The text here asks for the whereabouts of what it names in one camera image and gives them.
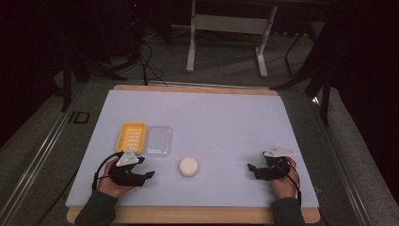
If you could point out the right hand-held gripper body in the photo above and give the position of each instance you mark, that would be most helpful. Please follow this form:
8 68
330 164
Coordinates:
276 166

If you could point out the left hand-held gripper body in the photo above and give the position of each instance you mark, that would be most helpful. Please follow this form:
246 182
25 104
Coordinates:
125 177

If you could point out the person's left hand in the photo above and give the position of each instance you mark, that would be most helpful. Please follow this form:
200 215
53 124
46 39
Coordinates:
109 186

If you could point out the person's right hand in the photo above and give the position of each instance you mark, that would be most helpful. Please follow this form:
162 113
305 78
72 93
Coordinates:
284 186

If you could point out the yellow soap dish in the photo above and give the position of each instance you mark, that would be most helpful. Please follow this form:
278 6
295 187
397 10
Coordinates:
131 138

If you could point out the clear plastic tray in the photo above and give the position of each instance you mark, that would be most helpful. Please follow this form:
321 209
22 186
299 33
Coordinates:
158 141

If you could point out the round white soap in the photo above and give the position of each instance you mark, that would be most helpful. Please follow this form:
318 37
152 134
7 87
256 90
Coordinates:
188 166

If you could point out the white table mat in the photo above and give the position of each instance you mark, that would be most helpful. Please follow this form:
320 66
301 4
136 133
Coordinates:
219 125

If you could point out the black chair leg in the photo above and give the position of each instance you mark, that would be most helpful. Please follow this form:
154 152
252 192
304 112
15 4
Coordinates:
291 53

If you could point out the metal floor rail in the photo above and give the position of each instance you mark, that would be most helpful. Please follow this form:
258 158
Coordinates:
37 157
342 163

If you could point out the white metal desk frame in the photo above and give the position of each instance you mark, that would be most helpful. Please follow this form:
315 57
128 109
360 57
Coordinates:
230 23

